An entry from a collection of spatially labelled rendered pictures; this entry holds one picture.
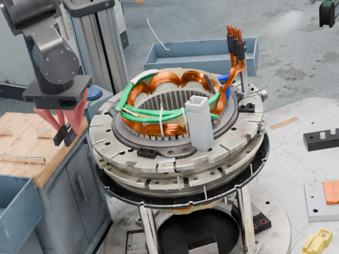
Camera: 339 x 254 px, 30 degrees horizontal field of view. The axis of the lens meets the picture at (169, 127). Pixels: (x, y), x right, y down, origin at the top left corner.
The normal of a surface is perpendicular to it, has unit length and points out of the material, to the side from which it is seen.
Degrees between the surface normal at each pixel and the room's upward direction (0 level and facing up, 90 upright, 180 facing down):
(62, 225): 90
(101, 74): 90
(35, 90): 2
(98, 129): 0
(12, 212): 90
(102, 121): 0
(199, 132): 90
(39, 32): 10
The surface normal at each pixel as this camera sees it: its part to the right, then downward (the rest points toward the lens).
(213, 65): -0.18, 0.55
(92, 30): 0.39, 0.44
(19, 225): 0.93, 0.05
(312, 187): -0.15, -0.83
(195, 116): -0.49, 0.54
